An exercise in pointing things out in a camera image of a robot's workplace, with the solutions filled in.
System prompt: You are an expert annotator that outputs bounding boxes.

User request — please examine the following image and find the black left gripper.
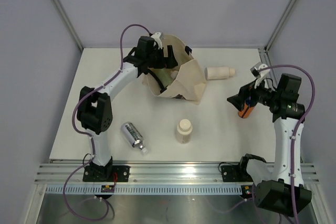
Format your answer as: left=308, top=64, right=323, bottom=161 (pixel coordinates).
left=145, top=45, right=177, bottom=69

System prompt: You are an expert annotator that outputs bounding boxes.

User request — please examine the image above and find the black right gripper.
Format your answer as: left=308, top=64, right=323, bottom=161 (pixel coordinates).
left=227, top=76, right=280, bottom=112

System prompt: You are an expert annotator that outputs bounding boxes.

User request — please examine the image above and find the green bottle white cap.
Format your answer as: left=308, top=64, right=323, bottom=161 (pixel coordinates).
left=150, top=68, right=178, bottom=89

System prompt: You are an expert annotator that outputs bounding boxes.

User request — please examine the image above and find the orange navy spray bottle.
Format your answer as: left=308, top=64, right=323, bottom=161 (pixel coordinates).
left=238, top=98, right=255, bottom=119

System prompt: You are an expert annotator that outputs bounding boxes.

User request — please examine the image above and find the floral canvas tote bag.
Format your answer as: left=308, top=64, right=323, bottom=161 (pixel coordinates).
left=142, top=34, right=207, bottom=104

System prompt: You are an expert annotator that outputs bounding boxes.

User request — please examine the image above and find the white lotion bottle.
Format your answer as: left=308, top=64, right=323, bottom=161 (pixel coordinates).
left=205, top=66, right=236, bottom=80

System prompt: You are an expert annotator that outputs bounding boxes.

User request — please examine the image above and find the cream bottle white cap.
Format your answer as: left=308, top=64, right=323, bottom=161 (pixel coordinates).
left=176, top=119, right=193, bottom=144

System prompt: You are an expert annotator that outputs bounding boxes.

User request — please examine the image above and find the silver metallic bottle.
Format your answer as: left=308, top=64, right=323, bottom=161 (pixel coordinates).
left=121, top=122, right=148, bottom=155

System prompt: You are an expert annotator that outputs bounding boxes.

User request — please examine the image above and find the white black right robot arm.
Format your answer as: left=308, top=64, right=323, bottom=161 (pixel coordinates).
left=221, top=73, right=312, bottom=217

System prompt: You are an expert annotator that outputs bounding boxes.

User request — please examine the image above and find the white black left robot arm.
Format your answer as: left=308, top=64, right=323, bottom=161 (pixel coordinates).
left=72, top=32, right=177, bottom=182

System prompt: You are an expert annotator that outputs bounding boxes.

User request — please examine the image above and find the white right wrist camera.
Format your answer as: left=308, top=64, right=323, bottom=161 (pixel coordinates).
left=250, top=62, right=270, bottom=89

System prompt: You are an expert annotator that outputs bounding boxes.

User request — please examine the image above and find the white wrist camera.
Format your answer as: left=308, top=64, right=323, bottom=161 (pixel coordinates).
left=250, top=62, right=270, bottom=89
left=150, top=32, right=163, bottom=49

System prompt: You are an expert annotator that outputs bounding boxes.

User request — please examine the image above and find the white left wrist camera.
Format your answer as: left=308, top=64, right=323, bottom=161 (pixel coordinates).
left=150, top=32, right=163, bottom=49

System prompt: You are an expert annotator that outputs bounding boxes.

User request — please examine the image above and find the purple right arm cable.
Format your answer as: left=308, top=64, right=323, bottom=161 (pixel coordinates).
left=214, top=63, right=316, bottom=224

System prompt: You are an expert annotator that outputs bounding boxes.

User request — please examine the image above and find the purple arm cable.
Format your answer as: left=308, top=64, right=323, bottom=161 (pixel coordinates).
left=214, top=63, right=316, bottom=224
left=62, top=24, right=153, bottom=221

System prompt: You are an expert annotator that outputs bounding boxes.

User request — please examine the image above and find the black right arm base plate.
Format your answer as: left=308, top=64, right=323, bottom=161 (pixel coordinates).
left=219, top=165, right=243, bottom=182

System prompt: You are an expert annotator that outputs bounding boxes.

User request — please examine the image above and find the left aluminium frame post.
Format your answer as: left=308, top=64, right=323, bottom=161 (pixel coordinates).
left=50, top=0, right=84, bottom=52

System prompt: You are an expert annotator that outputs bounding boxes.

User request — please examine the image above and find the aluminium frame post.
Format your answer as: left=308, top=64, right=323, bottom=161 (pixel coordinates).
left=50, top=0, right=84, bottom=52
left=264, top=0, right=298, bottom=52

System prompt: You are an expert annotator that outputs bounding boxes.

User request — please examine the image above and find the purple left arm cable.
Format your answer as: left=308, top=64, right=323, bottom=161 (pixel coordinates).
left=62, top=24, right=153, bottom=221

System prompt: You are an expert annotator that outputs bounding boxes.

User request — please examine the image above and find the right aluminium frame post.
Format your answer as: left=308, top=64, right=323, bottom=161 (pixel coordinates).
left=264, top=0, right=298, bottom=52

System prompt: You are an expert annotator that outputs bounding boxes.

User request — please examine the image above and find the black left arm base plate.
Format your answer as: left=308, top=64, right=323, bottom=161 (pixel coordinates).
left=82, top=165, right=130, bottom=183

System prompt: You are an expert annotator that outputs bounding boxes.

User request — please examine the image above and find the aluminium mounting rail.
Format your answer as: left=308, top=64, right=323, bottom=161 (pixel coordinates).
left=34, top=161, right=320, bottom=185

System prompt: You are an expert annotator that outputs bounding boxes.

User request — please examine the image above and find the white slotted cable duct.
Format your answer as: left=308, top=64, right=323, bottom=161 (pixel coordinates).
left=46, top=184, right=242, bottom=195

